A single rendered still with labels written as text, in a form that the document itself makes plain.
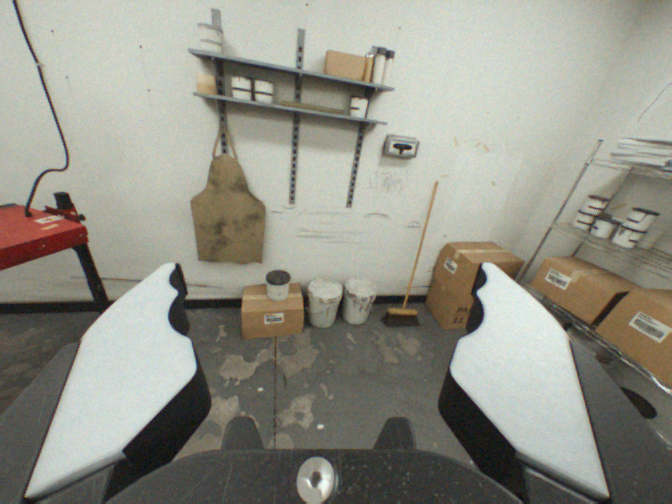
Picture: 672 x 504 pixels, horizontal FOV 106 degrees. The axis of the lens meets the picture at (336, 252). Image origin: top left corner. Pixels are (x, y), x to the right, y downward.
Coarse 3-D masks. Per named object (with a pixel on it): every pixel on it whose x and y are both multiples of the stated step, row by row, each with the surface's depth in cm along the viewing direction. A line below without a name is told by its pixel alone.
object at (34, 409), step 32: (64, 352) 7; (32, 384) 6; (64, 384) 6; (0, 416) 5; (32, 416) 5; (0, 448) 5; (32, 448) 5; (0, 480) 4; (96, 480) 4; (128, 480) 5
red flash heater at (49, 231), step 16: (16, 208) 129; (32, 208) 132; (48, 208) 133; (0, 224) 114; (16, 224) 116; (32, 224) 118; (48, 224) 120; (64, 224) 122; (80, 224) 124; (0, 240) 104; (16, 240) 105; (32, 240) 107; (48, 240) 112; (64, 240) 118; (80, 240) 124; (0, 256) 100; (16, 256) 104; (32, 256) 109
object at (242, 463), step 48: (240, 432) 5; (384, 432) 5; (144, 480) 4; (192, 480) 4; (240, 480) 4; (288, 480) 4; (336, 480) 4; (384, 480) 4; (432, 480) 4; (480, 480) 4
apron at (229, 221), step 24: (216, 144) 170; (216, 168) 177; (240, 168) 181; (216, 192) 184; (240, 192) 189; (216, 216) 192; (240, 216) 195; (264, 216) 200; (216, 240) 200; (240, 240) 203
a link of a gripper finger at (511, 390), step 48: (480, 288) 9; (480, 336) 7; (528, 336) 7; (480, 384) 6; (528, 384) 6; (576, 384) 6; (480, 432) 5; (528, 432) 5; (576, 432) 5; (576, 480) 4
